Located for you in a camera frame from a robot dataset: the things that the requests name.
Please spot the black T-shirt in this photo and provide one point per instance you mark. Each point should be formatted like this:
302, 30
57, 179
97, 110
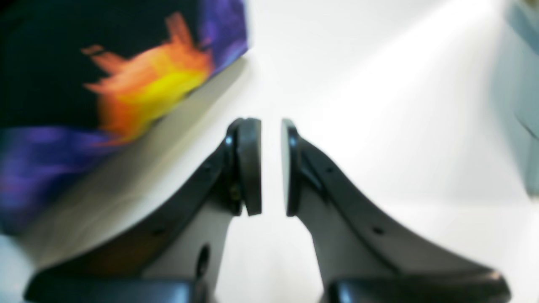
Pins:
82, 78

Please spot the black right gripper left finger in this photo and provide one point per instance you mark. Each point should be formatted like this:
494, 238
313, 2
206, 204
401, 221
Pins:
174, 254

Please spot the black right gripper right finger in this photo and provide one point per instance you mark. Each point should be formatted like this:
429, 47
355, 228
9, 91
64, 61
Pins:
363, 254

